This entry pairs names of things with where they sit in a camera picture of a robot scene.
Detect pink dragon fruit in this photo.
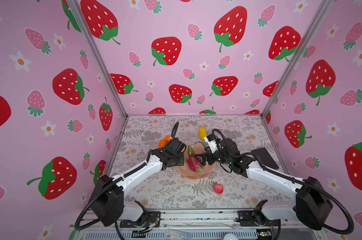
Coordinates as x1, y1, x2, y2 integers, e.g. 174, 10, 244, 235
187, 146, 203, 173

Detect orange tangerines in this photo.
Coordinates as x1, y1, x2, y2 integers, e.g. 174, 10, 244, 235
158, 136, 172, 148

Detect yellow fruit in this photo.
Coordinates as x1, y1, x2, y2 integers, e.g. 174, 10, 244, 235
199, 128, 208, 141

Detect red apple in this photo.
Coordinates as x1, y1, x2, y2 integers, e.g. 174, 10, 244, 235
213, 184, 224, 195

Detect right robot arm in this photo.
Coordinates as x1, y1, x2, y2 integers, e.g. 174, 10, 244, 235
197, 135, 334, 231

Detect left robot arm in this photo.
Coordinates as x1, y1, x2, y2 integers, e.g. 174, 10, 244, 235
79, 138, 187, 229

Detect pink scalloped fruit bowl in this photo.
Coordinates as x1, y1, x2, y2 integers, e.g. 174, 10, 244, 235
176, 143, 217, 181

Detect black flat pad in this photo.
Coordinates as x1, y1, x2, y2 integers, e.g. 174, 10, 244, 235
251, 148, 279, 170

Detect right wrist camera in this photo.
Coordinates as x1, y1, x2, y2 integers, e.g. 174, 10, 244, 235
204, 134, 219, 154

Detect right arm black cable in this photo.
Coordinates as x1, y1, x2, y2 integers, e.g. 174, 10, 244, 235
212, 128, 355, 235

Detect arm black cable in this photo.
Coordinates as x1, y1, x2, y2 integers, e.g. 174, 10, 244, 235
212, 128, 355, 235
74, 161, 149, 231

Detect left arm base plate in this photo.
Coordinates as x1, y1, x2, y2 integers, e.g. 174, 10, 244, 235
119, 211, 161, 229

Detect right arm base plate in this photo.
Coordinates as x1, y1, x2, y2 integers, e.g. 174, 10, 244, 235
236, 210, 278, 227

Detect aluminium rail frame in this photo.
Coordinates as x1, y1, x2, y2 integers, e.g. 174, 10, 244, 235
70, 209, 331, 240

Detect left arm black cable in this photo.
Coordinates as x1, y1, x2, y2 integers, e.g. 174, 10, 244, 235
74, 161, 149, 231

